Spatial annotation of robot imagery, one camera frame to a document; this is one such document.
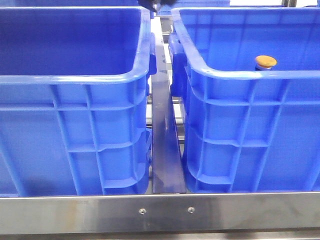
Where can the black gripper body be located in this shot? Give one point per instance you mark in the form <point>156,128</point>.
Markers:
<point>155,5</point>

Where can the yellow push button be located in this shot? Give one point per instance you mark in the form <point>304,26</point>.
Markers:
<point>265,62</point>

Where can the far blue crate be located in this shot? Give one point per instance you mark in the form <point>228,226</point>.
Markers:
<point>166,10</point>

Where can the large blue plastic crate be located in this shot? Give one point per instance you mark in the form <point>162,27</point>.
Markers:
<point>73,99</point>

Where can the blue crate at right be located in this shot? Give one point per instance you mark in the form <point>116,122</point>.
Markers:
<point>248,130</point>

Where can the steel front rail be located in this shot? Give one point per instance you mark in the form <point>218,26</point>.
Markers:
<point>159,213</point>

